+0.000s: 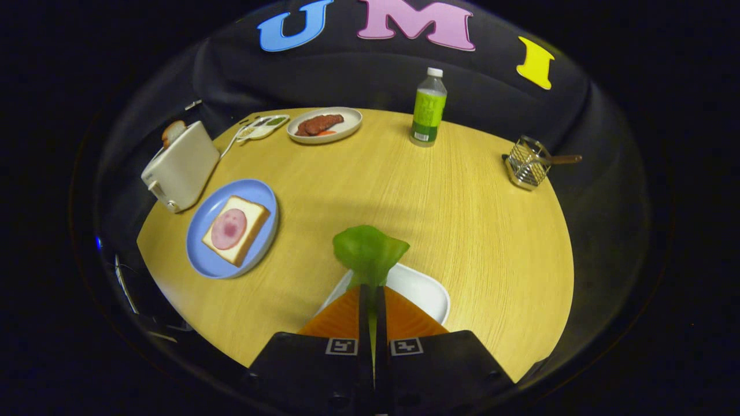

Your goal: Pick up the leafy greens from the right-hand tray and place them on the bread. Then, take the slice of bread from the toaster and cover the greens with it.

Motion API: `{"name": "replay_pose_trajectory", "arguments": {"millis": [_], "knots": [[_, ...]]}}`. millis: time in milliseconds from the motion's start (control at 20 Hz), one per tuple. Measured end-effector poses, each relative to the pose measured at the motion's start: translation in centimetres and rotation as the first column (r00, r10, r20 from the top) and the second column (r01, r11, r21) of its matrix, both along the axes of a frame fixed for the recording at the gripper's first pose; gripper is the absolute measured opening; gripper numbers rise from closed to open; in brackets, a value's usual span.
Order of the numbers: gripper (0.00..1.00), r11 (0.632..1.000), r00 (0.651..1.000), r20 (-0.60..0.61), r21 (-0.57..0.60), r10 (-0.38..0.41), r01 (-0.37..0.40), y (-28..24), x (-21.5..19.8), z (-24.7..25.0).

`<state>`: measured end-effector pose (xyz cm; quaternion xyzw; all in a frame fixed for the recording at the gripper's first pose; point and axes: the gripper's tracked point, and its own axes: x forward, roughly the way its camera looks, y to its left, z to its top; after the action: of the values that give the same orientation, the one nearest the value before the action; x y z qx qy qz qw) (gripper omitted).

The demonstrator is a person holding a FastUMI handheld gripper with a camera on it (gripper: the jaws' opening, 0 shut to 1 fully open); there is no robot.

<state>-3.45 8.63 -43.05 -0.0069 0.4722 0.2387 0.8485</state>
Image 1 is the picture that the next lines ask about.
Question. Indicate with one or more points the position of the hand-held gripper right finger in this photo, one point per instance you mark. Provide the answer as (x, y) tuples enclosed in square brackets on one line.
[(439, 364)]

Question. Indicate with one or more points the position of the white bread slice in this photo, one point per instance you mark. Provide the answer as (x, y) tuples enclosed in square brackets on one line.
[(254, 211)]

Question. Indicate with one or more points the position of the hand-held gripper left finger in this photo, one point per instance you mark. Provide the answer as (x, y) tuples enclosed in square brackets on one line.
[(312, 364)]

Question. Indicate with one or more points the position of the brown meat slices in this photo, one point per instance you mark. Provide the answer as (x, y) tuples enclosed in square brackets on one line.
[(321, 123)]

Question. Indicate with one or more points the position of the green label drink bottle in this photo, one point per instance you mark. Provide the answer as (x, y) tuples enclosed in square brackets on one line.
[(428, 110)]

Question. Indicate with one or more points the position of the green lettuce leaf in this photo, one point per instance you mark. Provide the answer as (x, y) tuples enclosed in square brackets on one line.
[(370, 254)]

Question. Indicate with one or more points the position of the white rounded square plate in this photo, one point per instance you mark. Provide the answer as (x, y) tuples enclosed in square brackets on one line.
[(422, 289)]

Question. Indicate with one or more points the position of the white divided seed dish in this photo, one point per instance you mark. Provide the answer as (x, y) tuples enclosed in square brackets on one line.
[(263, 128)]

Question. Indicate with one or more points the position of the blue round plate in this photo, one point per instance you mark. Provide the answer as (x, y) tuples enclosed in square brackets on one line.
[(202, 254)]

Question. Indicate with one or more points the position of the white round plate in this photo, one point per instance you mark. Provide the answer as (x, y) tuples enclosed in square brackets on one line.
[(347, 118)]

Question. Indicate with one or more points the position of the silver clip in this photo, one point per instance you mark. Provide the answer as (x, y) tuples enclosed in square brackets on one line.
[(193, 104)]

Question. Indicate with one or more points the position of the white toaster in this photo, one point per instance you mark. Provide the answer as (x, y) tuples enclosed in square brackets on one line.
[(185, 167)]

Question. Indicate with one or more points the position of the browned toast slice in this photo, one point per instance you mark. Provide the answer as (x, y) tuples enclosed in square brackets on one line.
[(172, 133)]

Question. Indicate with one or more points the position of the pink ham slice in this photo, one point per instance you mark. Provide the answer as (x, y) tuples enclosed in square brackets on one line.
[(228, 230)]

